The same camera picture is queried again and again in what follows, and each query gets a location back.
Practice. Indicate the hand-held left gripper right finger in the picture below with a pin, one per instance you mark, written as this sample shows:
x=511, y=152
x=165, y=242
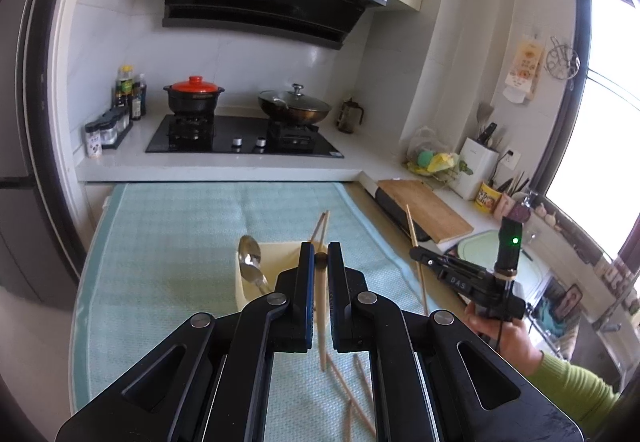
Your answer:
x=339, y=292

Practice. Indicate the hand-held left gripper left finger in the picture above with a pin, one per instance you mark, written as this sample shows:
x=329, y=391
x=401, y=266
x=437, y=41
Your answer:
x=302, y=282

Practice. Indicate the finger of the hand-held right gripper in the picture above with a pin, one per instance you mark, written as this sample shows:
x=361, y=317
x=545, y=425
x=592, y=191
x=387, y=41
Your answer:
x=425, y=254

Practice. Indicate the wooden chopstick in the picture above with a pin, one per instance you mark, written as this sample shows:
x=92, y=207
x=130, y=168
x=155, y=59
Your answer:
x=411, y=227
x=350, y=394
x=364, y=379
x=322, y=322
x=348, y=422
x=317, y=228

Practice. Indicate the cream ribbed utensil holder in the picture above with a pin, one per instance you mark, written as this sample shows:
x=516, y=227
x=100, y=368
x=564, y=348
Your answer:
x=280, y=257

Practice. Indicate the person's right forearm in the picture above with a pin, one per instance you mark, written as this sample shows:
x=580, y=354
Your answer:
x=570, y=392

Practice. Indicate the person's right hand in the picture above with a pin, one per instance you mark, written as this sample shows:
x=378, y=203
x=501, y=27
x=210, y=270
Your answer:
x=515, y=342

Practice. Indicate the wooden cutting board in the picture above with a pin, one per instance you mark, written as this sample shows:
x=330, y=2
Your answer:
x=425, y=207

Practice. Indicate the light green board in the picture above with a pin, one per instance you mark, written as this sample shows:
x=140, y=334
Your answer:
x=475, y=244

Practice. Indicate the yellow canister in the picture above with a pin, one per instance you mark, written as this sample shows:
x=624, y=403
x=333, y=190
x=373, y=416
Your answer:
x=487, y=197

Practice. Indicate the pink utensil cup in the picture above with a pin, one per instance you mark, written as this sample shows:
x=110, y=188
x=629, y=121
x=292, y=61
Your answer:
x=501, y=206

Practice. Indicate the white knife block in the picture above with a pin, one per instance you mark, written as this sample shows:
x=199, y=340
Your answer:
x=475, y=167

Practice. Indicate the clear plastic bag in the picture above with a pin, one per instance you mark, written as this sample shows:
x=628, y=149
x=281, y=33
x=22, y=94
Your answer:
x=425, y=142

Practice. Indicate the teal woven table mat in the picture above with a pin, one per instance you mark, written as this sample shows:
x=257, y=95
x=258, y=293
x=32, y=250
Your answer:
x=175, y=247

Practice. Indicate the grey spatula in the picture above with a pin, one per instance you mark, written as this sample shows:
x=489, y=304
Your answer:
x=484, y=114

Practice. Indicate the glass french press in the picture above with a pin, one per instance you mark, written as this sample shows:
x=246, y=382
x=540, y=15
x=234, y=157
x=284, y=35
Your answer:
x=348, y=117

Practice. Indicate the black gas stove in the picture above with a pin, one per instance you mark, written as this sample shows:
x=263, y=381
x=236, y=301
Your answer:
x=225, y=142

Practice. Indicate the wok with glass lid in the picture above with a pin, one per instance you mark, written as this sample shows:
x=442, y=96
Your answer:
x=295, y=112

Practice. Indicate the window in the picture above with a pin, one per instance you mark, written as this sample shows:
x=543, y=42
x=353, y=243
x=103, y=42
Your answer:
x=610, y=122

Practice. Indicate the hanging printed paper pack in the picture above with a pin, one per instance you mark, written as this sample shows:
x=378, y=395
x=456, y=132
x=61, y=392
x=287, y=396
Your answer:
x=522, y=67

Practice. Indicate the black clay pot red lid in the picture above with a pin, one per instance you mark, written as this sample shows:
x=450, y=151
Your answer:
x=192, y=99

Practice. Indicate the row of seasoning bottles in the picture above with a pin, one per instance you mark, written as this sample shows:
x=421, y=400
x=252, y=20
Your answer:
x=112, y=129

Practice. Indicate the dark sauce bottle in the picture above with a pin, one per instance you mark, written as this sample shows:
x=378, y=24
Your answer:
x=138, y=99

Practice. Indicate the white labelled spice jar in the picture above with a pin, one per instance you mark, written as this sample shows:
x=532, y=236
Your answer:
x=93, y=142

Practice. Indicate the yellow cap sauce bottle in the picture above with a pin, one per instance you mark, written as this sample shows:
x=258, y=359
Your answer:
x=124, y=87

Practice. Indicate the grey refrigerator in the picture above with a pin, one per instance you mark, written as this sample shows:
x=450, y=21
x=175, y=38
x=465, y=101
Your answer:
x=20, y=122

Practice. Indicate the white wall socket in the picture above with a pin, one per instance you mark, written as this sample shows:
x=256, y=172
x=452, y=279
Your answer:
x=510, y=159

